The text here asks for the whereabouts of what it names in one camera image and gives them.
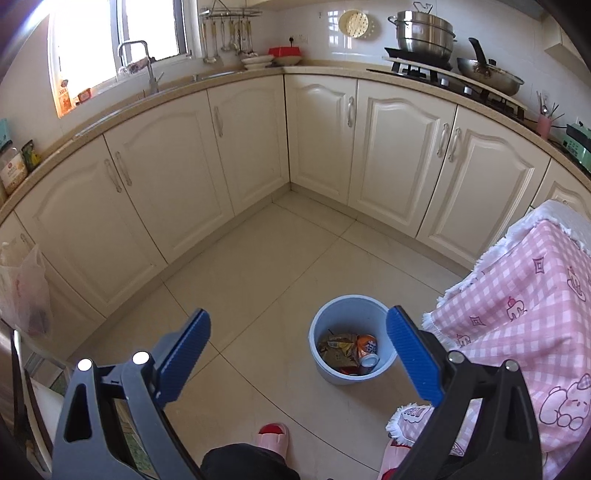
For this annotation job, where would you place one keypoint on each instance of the hanging utensil rack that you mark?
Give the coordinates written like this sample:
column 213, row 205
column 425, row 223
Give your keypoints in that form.
column 224, row 29

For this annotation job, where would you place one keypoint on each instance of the steel sink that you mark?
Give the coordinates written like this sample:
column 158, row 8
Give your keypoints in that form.
column 194, row 78

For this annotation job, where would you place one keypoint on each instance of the stacked white bowls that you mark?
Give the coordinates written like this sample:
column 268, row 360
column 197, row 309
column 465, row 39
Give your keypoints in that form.
column 257, row 62

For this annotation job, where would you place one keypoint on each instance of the black gas stove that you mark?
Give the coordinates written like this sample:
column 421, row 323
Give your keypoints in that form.
column 439, row 73

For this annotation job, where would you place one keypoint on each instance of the orange soda can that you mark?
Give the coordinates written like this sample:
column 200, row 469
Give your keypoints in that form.
column 367, row 348

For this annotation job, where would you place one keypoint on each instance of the stainless steel steamer pot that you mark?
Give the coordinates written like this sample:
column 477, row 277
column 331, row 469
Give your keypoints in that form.
column 421, row 32

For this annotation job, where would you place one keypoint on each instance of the green electric cooker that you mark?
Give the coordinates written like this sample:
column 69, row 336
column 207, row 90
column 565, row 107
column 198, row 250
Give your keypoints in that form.
column 577, row 141

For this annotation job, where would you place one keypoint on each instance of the light blue trash bin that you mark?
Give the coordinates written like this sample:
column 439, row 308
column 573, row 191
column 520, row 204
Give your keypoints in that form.
column 356, row 314

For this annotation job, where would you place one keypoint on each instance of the yellow round strainer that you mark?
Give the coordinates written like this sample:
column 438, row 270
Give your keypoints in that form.
column 355, row 24

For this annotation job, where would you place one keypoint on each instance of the plastic bag on handle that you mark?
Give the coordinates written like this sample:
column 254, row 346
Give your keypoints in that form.
column 25, row 295

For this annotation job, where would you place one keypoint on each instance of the window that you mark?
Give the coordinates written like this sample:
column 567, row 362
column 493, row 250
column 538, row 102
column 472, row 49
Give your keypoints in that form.
column 83, row 37

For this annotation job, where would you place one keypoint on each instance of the red container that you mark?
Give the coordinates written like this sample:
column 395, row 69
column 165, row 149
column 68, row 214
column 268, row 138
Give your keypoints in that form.
column 285, row 51

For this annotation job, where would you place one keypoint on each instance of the lower cream cabinets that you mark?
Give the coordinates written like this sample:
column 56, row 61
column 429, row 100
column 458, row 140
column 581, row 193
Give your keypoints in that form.
column 124, row 201

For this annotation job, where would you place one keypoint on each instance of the gold foil snack bag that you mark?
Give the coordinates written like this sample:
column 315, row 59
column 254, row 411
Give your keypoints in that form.
column 338, row 351

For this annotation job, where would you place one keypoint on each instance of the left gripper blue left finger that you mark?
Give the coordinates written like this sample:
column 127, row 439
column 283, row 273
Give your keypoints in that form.
column 89, row 441

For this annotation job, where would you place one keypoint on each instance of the steel wok with lid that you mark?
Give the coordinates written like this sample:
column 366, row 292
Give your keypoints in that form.
column 485, row 71

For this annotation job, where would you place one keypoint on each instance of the pink checkered tablecloth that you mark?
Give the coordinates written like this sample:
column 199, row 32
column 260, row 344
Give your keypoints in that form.
column 527, row 299

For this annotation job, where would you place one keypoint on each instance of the kitchen faucet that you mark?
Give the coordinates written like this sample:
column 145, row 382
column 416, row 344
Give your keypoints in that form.
column 137, row 66

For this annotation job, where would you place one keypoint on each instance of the food jar on counter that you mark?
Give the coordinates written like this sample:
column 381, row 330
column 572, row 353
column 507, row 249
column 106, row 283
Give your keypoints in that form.
column 13, row 168

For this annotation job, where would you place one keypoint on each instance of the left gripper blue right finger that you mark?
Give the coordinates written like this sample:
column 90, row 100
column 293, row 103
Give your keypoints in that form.
column 483, row 425

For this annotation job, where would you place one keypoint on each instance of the pink utensil cup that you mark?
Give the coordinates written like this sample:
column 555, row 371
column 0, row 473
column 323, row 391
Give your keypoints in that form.
column 547, row 115

